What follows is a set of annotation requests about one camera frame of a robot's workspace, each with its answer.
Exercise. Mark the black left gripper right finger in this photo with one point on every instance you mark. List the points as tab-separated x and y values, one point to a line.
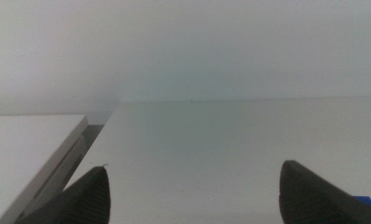
309	199

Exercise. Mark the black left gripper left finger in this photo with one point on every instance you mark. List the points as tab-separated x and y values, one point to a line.
85	199

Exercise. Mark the blue cube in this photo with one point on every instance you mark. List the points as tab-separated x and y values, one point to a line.
365	201

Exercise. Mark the white side table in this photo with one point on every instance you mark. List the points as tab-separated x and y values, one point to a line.
23	149

